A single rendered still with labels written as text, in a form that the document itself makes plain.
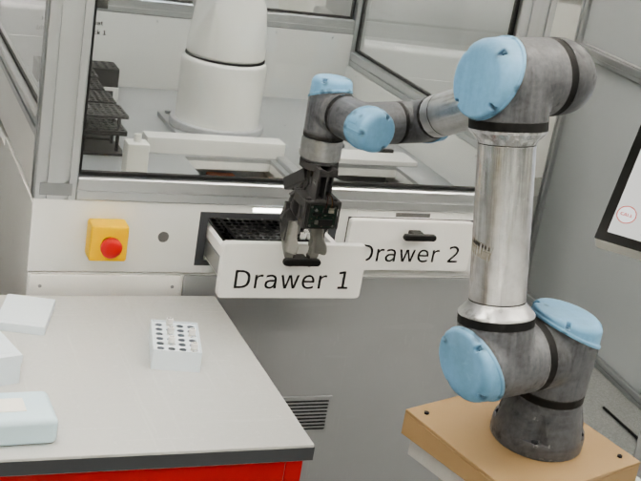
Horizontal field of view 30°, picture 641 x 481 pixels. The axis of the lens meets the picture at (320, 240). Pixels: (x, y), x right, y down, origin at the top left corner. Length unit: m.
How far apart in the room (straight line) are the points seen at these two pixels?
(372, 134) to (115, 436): 0.65
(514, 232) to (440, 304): 0.90
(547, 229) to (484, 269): 3.02
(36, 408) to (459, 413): 0.68
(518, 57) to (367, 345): 1.06
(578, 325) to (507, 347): 0.14
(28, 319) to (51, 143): 0.32
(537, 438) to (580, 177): 2.72
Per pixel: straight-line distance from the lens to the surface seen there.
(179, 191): 2.32
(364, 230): 2.46
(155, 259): 2.36
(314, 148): 2.12
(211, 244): 2.34
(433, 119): 2.05
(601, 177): 4.46
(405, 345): 2.64
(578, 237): 4.57
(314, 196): 2.13
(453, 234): 2.56
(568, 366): 1.87
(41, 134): 2.23
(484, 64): 1.71
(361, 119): 2.01
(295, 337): 2.53
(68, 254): 2.32
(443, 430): 1.95
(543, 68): 1.72
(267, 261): 2.24
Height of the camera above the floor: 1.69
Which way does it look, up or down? 19 degrees down
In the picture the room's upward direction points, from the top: 10 degrees clockwise
